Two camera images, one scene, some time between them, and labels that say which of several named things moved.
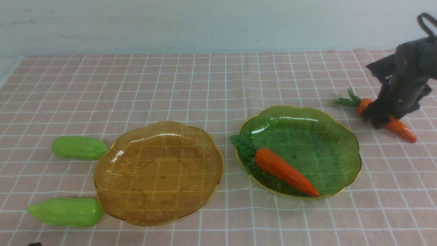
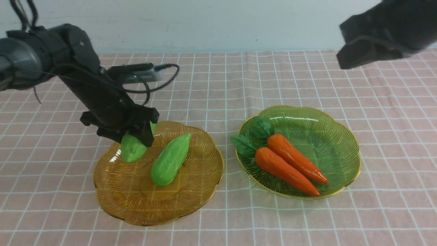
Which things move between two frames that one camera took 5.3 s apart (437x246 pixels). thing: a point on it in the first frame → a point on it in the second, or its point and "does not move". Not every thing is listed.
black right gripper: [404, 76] → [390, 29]
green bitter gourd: [76, 212] → [132, 148]
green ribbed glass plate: [323, 150] does not move
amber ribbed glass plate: [159, 173] does not move
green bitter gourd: [78, 148] → [169, 159]
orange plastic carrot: [269, 161] does not move
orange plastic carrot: [393, 125] → [282, 149]
